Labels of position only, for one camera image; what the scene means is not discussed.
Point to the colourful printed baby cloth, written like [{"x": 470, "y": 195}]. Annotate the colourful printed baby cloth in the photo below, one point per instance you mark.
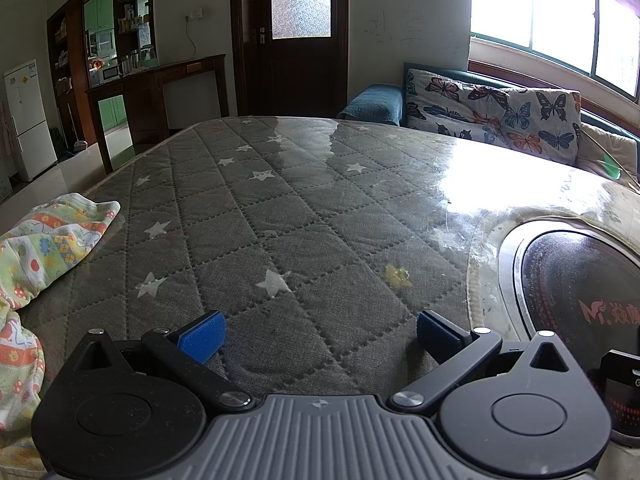
[{"x": 45, "y": 245}]

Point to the butterfly print cushion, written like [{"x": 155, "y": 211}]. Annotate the butterfly print cushion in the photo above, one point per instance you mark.
[
  {"x": 545, "y": 120},
  {"x": 450, "y": 105}
]

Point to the dark wooden door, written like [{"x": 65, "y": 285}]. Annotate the dark wooden door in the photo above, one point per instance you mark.
[{"x": 300, "y": 75}]

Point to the dark wooden shelf cabinet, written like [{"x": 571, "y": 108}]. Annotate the dark wooden shelf cabinet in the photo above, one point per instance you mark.
[{"x": 70, "y": 60}]

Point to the beige cushion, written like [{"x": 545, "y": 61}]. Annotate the beige cushion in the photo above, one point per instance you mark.
[{"x": 605, "y": 142}]

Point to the teal sofa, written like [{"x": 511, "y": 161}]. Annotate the teal sofa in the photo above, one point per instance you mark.
[{"x": 372, "y": 102}]

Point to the black round induction cooker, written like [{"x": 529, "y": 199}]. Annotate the black round induction cooker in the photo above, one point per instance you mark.
[{"x": 565, "y": 270}]

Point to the green framed window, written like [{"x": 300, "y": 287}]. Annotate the green framed window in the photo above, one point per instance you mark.
[{"x": 550, "y": 5}]

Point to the thin stick toy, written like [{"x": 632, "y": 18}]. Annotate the thin stick toy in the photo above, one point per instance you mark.
[{"x": 611, "y": 165}]

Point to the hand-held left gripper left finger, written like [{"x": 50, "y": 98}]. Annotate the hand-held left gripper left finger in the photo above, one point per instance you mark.
[{"x": 202, "y": 337}]

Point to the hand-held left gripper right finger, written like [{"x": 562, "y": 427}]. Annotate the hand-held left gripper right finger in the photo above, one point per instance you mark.
[{"x": 437, "y": 330}]

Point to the dark wooden desk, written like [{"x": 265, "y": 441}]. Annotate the dark wooden desk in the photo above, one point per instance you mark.
[{"x": 145, "y": 80}]

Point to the white fridge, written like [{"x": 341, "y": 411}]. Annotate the white fridge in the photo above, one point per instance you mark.
[{"x": 30, "y": 125}]

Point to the white wall socket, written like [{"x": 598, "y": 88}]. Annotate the white wall socket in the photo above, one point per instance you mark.
[{"x": 193, "y": 14}]

